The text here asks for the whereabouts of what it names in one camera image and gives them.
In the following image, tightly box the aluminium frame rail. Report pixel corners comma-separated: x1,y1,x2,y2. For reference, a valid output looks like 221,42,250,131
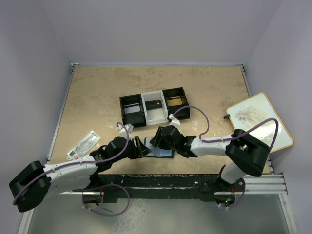
19,174,298,234

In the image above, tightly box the gold credit card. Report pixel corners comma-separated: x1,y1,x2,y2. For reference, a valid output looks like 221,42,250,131
167,97,184,106

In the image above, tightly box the silver credit card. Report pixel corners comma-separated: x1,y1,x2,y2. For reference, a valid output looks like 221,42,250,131
124,103,141,114

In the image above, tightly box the black credit card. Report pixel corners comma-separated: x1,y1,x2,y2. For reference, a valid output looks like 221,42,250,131
145,99,162,110

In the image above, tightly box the white board with wood rim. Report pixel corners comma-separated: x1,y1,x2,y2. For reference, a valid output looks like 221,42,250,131
226,92,293,153

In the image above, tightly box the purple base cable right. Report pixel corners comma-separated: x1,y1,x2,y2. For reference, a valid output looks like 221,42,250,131
218,179,246,210

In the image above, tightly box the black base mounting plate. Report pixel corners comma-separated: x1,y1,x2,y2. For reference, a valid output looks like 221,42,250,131
72,173,246,203

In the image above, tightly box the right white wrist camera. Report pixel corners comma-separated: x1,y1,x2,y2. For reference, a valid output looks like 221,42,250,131
168,114,180,129

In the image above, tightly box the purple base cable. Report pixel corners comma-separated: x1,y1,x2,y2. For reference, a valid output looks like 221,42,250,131
81,182,130,216
218,179,246,210

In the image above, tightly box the black leather card holder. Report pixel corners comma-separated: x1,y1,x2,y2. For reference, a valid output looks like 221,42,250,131
144,138,175,158

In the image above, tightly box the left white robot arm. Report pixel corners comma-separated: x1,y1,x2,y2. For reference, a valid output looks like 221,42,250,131
9,136,151,213

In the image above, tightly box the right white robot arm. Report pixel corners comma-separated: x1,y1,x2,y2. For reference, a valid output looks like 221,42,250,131
150,126,270,184

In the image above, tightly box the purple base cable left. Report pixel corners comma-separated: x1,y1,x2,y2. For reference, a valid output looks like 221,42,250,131
81,182,130,216

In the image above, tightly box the black and white organizer tray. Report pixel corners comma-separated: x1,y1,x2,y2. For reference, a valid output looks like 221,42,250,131
119,87,189,127

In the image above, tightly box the clear plastic card sleeve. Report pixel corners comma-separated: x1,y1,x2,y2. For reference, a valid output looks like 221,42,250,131
67,130,101,161

